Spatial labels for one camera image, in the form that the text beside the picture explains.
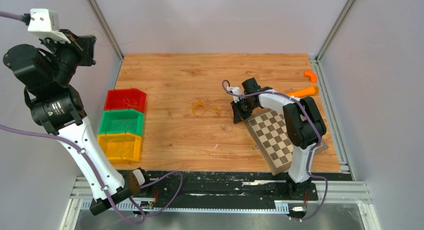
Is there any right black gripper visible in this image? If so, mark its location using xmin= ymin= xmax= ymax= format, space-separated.
xmin=231 ymin=97 xmax=258 ymax=124

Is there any thin orange cable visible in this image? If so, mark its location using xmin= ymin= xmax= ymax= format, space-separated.
xmin=220 ymin=119 xmax=235 ymax=134

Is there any orange purple cable bundle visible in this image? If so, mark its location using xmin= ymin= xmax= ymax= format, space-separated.
xmin=186 ymin=99 xmax=223 ymax=119

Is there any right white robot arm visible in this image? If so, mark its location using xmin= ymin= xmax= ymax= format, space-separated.
xmin=222 ymin=78 xmax=327 ymax=199

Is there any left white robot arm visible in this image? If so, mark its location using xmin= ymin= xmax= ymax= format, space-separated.
xmin=2 ymin=29 xmax=153 ymax=216

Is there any wooden chessboard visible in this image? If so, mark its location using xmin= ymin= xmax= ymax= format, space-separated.
xmin=243 ymin=108 xmax=329 ymax=176

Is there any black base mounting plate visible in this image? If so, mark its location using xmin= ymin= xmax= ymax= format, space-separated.
xmin=137 ymin=171 xmax=318 ymax=210

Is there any red plastic bin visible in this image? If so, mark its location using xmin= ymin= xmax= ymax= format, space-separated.
xmin=103 ymin=88 xmax=147 ymax=113

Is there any orange plastic carrot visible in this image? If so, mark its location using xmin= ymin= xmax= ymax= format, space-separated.
xmin=287 ymin=85 xmax=320 ymax=98

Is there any orange curved pipe piece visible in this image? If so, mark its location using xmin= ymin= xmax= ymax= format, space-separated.
xmin=303 ymin=70 xmax=318 ymax=83

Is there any green plastic bin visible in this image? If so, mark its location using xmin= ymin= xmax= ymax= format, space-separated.
xmin=98 ymin=109 xmax=144 ymax=136

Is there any yellow plastic bin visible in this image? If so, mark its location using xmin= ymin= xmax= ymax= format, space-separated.
xmin=97 ymin=133 xmax=143 ymax=163

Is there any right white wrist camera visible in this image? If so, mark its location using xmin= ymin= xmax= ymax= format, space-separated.
xmin=227 ymin=86 xmax=243 ymax=103

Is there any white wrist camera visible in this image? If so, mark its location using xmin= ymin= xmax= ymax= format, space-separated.
xmin=27 ymin=8 xmax=71 ymax=43
xmin=227 ymin=86 xmax=243 ymax=103

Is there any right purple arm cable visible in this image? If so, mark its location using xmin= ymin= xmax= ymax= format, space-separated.
xmin=221 ymin=79 xmax=329 ymax=222

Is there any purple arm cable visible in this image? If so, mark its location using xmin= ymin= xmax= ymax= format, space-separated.
xmin=221 ymin=79 xmax=329 ymax=222
xmin=0 ymin=10 xmax=184 ymax=225

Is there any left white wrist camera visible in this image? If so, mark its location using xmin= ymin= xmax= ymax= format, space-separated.
xmin=27 ymin=8 xmax=71 ymax=43

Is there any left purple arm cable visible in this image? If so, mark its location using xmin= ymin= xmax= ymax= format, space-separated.
xmin=0 ymin=10 xmax=184 ymax=225

